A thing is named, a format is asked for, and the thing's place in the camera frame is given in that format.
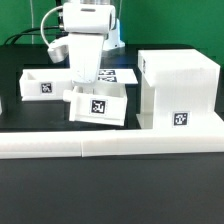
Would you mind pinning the white fiducial marker sheet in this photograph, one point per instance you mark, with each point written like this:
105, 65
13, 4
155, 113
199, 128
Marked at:
124, 76

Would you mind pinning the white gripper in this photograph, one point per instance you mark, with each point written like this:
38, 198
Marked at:
85, 52

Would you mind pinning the white L-shaped fence rail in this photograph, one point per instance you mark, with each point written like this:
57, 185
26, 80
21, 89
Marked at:
205, 136

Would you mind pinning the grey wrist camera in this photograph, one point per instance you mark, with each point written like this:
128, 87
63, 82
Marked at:
58, 50

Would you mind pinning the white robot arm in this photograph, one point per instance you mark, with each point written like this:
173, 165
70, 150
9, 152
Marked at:
87, 26

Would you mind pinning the white drawer cabinet box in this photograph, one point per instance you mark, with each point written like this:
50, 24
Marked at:
178, 89

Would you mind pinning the white front drawer with knob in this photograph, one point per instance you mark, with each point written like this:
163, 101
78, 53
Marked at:
105, 105

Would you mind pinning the white rear drawer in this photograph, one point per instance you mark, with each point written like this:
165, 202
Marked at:
44, 84

